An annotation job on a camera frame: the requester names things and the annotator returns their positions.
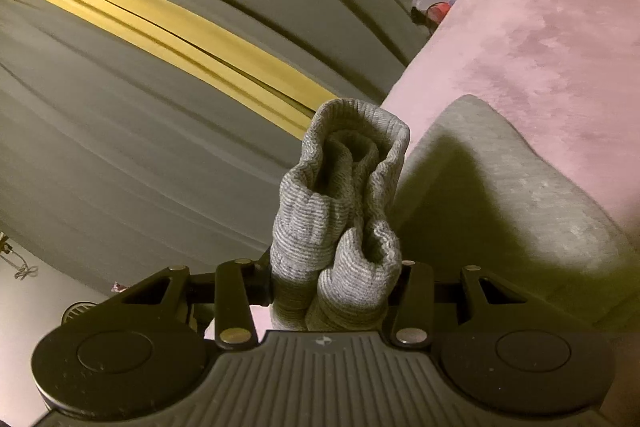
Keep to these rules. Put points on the grey curtain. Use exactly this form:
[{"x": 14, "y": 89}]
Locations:
[{"x": 137, "y": 134}]

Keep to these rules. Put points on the grey sweatpants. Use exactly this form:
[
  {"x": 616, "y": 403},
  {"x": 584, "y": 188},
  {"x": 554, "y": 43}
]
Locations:
[{"x": 363, "y": 198}]

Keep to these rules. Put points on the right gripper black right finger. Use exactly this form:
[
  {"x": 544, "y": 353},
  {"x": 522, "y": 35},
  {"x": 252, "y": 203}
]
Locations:
[{"x": 464, "y": 308}]

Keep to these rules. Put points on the round black fan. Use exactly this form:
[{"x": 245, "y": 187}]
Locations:
[{"x": 75, "y": 310}]

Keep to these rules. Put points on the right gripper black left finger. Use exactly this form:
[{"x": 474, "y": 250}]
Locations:
[{"x": 221, "y": 299}]

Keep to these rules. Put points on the pink bed blanket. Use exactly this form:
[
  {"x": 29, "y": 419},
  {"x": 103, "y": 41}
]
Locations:
[{"x": 563, "y": 73}]

